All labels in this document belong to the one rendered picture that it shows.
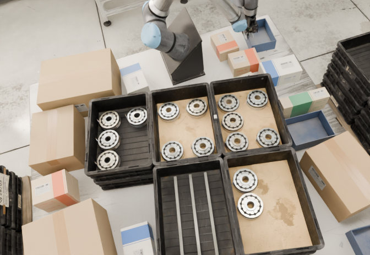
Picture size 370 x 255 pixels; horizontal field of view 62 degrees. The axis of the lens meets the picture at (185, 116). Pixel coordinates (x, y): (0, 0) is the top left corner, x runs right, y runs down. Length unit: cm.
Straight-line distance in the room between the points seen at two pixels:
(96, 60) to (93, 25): 169
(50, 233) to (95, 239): 19
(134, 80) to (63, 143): 52
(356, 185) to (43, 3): 355
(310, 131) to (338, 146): 23
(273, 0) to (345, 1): 67
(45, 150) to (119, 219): 49
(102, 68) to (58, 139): 44
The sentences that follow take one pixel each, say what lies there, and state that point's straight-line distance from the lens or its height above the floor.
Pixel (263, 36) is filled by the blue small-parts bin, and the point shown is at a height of 70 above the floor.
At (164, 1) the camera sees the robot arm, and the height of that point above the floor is 116.
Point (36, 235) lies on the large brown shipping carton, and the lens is 147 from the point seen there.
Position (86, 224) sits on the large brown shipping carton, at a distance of 138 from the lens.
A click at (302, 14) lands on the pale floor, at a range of 333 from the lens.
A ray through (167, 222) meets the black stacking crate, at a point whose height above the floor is 83.
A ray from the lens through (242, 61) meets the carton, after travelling 182.
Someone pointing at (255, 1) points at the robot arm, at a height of 105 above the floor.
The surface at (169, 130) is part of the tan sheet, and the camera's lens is 152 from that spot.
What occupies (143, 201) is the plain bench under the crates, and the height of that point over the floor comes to 70.
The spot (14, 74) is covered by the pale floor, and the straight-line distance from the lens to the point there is 342.
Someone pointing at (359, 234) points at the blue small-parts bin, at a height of 70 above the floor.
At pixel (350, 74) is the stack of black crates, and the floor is 50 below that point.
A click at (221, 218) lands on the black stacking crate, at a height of 83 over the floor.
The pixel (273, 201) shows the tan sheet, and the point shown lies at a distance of 138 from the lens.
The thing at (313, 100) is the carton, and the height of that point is 82.
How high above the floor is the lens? 215
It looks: 58 degrees down
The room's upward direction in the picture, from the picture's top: 12 degrees counter-clockwise
